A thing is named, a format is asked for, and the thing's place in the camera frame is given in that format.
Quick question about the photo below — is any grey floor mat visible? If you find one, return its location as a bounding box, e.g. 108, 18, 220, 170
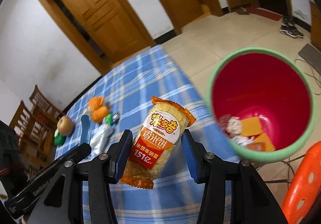
299, 44, 321, 74

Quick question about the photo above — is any wooden chair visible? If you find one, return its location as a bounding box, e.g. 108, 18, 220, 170
29, 85, 64, 124
10, 100, 58, 164

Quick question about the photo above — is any yellow foam fruit net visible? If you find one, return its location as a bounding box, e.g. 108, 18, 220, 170
253, 132, 276, 152
241, 117, 262, 137

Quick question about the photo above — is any person's dark clothing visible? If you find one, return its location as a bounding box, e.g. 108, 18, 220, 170
0, 120, 28, 197

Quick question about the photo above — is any red bin with green rim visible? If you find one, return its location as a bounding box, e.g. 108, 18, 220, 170
205, 48, 315, 163

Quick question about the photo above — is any blue plaid tablecloth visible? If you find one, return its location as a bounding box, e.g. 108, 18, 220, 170
54, 45, 251, 224

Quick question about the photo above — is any small green black object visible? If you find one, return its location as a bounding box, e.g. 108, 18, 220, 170
104, 112, 120, 126

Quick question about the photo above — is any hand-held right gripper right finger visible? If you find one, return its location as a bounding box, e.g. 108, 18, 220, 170
181, 130, 289, 224

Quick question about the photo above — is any orange plastic stool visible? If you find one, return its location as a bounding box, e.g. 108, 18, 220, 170
282, 142, 321, 224

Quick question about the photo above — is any silver foil packet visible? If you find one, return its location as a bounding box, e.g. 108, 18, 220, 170
90, 124, 114, 155

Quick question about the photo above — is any white tissue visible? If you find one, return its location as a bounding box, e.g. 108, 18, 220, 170
224, 116, 242, 137

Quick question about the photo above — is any orange rice cracker packet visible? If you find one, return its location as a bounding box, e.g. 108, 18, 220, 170
118, 96, 196, 190

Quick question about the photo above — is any wooden sideboard cabinet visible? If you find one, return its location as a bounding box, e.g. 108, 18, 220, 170
310, 1, 321, 49

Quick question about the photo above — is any red doormat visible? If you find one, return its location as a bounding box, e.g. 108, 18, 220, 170
248, 6, 283, 21

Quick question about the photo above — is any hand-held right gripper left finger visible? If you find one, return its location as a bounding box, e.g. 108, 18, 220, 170
27, 129, 133, 224

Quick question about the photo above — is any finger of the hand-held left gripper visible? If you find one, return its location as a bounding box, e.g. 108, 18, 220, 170
81, 115, 91, 145

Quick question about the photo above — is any brown apple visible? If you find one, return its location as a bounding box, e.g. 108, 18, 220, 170
57, 115, 75, 136

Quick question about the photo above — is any green and white toy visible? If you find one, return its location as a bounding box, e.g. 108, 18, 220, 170
54, 130, 65, 146

